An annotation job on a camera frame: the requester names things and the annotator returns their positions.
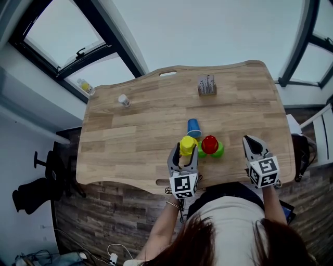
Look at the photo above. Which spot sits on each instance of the black office chair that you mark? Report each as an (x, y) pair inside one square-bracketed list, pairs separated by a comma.
[(49, 179)]

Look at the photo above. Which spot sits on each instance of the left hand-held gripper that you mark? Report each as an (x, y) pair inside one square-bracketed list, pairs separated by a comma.
[(183, 184)]

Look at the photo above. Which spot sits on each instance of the blue paper cup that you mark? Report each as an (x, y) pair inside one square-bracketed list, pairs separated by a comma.
[(193, 127)]

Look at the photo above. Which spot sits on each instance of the person's black trousers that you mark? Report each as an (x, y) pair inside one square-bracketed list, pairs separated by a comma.
[(226, 191)]

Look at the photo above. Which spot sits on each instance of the small white jar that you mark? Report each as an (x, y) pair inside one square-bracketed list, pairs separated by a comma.
[(124, 100)]

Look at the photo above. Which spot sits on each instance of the brown bag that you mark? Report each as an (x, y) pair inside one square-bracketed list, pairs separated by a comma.
[(303, 156)]

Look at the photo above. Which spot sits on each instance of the grey pen holder block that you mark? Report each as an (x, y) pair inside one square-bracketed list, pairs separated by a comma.
[(206, 80)]

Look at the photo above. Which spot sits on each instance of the white charger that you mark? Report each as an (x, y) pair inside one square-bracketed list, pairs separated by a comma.
[(113, 259)]

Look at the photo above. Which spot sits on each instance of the white chair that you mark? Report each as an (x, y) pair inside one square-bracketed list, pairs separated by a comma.
[(322, 135)]

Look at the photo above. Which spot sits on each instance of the clear bottle yellow label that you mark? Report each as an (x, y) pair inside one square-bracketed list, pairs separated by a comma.
[(86, 87)]

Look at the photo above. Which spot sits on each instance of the person's left forearm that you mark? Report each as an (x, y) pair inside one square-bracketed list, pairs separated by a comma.
[(161, 231)]

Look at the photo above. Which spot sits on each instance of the green paper cup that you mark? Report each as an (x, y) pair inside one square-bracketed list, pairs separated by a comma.
[(201, 153), (219, 152)]

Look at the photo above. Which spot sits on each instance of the thin gold bangle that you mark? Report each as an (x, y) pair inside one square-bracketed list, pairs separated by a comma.
[(173, 204)]

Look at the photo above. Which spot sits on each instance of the black device blue screen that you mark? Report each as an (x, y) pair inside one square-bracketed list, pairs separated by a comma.
[(287, 211)]

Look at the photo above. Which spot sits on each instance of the red paper cup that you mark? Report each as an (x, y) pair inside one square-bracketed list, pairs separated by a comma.
[(209, 144)]

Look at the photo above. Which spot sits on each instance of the black-framed window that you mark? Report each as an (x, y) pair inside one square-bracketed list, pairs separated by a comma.
[(62, 33), (309, 65)]

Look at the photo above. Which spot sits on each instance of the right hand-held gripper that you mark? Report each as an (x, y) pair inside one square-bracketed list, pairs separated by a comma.
[(262, 171)]

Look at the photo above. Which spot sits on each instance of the wooden card holder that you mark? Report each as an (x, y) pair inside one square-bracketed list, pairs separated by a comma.
[(207, 91)]

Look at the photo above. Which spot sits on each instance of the person's right forearm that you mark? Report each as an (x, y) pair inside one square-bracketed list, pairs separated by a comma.
[(274, 205)]

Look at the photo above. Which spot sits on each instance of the person's white shirt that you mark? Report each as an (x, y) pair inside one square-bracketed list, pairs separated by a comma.
[(229, 228)]

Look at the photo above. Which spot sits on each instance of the white wall pipe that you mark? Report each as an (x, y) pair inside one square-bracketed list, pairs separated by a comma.
[(33, 124)]

